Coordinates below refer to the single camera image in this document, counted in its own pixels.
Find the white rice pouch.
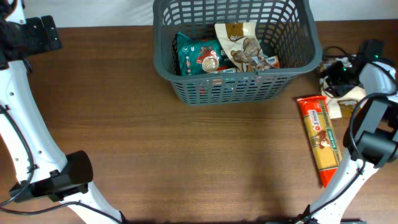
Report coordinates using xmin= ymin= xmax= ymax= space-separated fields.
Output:
xmin=318 ymin=57 xmax=366 ymax=119

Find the orange San Remo spaghetti pack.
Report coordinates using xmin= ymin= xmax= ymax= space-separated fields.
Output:
xmin=297 ymin=96 xmax=342 ymax=187

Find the multicolour tissue multipack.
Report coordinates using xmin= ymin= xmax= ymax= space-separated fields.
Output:
xmin=214 ymin=56 xmax=280 ymax=74

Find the beige brown nut pouch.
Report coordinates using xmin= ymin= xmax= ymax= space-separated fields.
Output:
xmin=215 ymin=22 xmax=271 ymax=71

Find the green Nescafe coffee bag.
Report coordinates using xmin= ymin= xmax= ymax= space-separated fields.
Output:
xmin=176 ymin=32 xmax=238 ymax=76

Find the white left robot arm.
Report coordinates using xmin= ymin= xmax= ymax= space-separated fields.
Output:
xmin=1 ymin=0 xmax=127 ymax=223

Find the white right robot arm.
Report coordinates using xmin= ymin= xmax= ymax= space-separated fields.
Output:
xmin=296 ymin=39 xmax=397 ymax=223

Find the grey plastic basket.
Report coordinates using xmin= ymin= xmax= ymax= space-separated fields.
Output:
xmin=152 ymin=0 xmax=322 ymax=106

